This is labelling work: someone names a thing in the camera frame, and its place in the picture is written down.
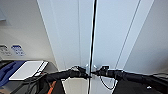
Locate white door handle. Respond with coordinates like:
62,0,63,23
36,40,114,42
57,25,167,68
85,63,90,76
89,63,95,72

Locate white flat board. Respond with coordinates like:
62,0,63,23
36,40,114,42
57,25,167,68
8,60,49,82

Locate blue plastic object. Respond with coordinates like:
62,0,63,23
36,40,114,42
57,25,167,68
0,60,26,88

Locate white wardrobe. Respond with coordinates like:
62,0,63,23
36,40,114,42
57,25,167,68
36,0,156,94

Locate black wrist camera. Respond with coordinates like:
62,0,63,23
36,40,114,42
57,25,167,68
75,65,87,71
99,64,111,71

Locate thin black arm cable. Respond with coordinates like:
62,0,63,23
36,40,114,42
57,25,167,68
98,74,118,91

